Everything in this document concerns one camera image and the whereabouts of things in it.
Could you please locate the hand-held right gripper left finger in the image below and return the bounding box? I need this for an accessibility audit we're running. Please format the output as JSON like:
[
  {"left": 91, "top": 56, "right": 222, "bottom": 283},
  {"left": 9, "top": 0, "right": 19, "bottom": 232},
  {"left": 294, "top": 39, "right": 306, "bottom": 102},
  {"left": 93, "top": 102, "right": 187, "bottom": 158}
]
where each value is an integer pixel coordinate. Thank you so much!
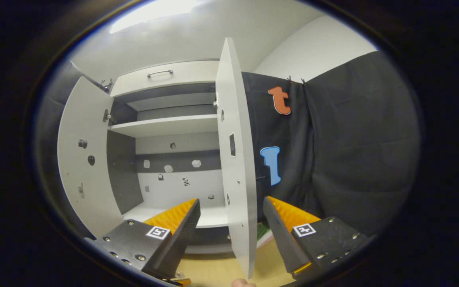
[{"left": 84, "top": 198, "right": 201, "bottom": 280}]

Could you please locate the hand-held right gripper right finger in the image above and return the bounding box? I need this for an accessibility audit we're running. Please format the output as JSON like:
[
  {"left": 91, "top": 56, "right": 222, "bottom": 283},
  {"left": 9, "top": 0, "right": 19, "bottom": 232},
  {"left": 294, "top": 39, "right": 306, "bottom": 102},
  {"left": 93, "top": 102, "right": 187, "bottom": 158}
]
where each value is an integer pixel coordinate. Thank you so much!
[{"left": 263, "top": 196, "right": 375, "bottom": 279}]

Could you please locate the green striped coaster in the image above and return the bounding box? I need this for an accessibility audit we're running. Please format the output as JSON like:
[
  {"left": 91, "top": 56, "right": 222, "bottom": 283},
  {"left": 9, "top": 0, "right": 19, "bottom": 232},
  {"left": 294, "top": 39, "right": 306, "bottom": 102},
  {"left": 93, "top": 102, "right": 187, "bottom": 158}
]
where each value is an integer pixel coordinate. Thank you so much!
[{"left": 257, "top": 222, "right": 275, "bottom": 248}]

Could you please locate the white cabinet door cat sticker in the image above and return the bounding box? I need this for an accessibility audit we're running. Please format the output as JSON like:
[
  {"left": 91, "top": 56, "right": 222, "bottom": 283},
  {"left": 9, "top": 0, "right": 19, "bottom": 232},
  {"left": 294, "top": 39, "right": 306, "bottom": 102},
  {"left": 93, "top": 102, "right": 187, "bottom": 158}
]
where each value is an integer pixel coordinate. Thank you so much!
[{"left": 216, "top": 37, "right": 259, "bottom": 279}]

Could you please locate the white cabinet door camera sticker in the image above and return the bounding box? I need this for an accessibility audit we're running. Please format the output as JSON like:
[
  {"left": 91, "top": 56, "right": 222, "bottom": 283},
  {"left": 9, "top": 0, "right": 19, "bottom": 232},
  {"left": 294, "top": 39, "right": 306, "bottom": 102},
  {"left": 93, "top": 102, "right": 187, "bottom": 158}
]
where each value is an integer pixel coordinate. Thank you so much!
[{"left": 57, "top": 77, "right": 124, "bottom": 238}]

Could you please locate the white and grey cabinet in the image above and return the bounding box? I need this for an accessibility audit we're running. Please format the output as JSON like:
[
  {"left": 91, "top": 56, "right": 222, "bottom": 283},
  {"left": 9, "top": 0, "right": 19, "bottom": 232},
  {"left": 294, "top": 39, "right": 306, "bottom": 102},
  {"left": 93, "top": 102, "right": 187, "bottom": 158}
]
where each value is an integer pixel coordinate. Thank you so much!
[{"left": 106, "top": 60, "right": 230, "bottom": 254}]

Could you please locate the white cabinet shelf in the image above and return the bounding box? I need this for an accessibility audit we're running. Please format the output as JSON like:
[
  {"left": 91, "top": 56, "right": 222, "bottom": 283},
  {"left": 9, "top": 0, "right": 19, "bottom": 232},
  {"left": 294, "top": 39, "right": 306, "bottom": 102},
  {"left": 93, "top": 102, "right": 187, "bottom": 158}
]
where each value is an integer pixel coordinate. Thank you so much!
[{"left": 109, "top": 114, "right": 219, "bottom": 138}]

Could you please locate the white cabinet drawer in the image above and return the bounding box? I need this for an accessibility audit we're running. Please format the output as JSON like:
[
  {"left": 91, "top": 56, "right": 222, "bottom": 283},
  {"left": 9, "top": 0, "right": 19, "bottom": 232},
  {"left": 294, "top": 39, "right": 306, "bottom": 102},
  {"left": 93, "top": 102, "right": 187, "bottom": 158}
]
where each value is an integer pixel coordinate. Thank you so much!
[{"left": 110, "top": 60, "right": 220, "bottom": 97}]

